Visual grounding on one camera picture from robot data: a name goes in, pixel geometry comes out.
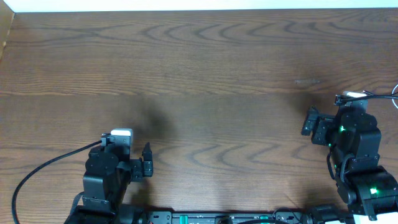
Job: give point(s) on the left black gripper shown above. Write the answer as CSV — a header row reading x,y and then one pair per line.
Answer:
x,y
141,170

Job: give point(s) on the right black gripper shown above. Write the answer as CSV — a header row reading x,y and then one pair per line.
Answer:
x,y
324,124

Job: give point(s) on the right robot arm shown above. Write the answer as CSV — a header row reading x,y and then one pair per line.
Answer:
x,y
353,139

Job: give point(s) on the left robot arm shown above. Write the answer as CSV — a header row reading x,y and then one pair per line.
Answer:
x,y
105,183

